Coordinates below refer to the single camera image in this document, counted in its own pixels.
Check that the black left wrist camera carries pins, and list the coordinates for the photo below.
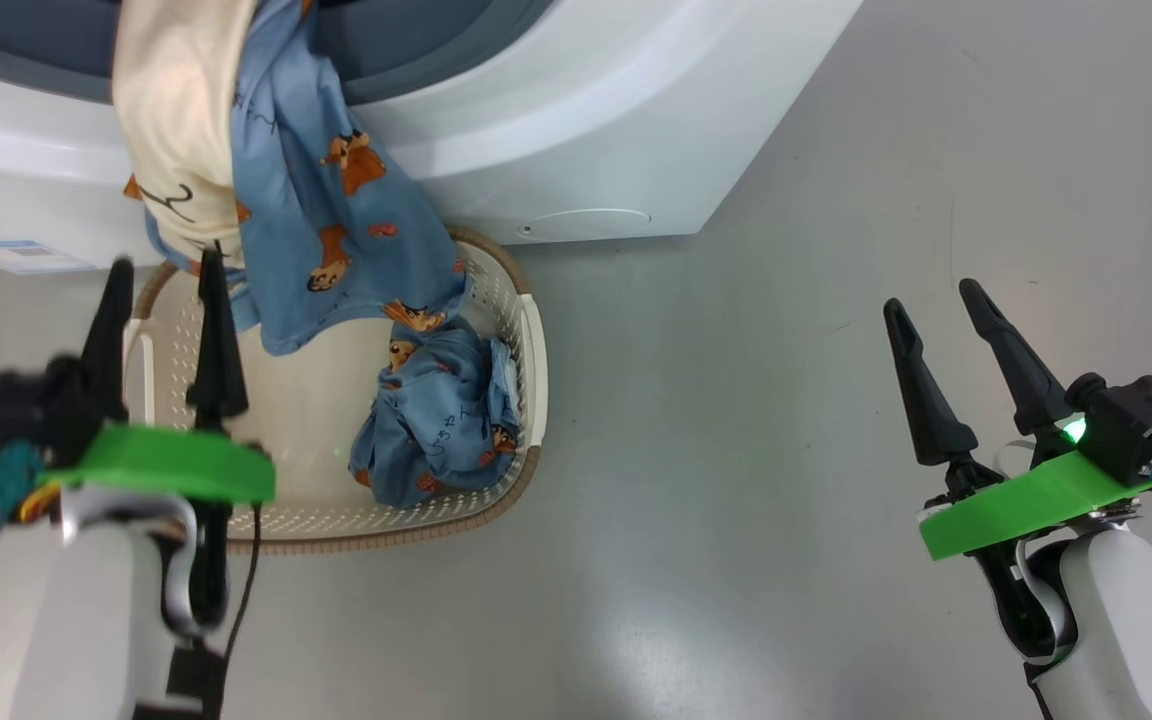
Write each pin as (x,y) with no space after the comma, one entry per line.
(31,410)

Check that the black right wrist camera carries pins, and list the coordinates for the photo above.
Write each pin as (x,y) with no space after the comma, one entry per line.
(1141,425)

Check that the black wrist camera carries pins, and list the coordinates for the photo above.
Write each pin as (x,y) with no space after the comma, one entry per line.
(1141,425)
(31,410)

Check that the blue bear print garment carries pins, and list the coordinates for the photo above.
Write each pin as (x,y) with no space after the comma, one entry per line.
(446,420)
(336,230)

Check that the blue energy label sticker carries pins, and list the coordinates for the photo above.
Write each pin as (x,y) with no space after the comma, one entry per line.
(16,257)

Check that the cream garment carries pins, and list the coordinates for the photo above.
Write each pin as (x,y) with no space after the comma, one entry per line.
(176,110)

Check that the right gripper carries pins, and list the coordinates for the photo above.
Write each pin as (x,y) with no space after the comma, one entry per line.
(961,482)

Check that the white front-load washing machine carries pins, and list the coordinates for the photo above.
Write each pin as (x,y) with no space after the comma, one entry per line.
(576,130)

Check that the cream perforated laundry basket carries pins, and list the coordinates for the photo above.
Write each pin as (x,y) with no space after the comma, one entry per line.
(316,420)

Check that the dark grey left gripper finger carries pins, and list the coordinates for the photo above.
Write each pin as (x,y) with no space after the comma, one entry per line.
(216,370)
(111,350)

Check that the teal left camera connector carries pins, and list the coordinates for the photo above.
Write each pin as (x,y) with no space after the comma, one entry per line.
(1,485)

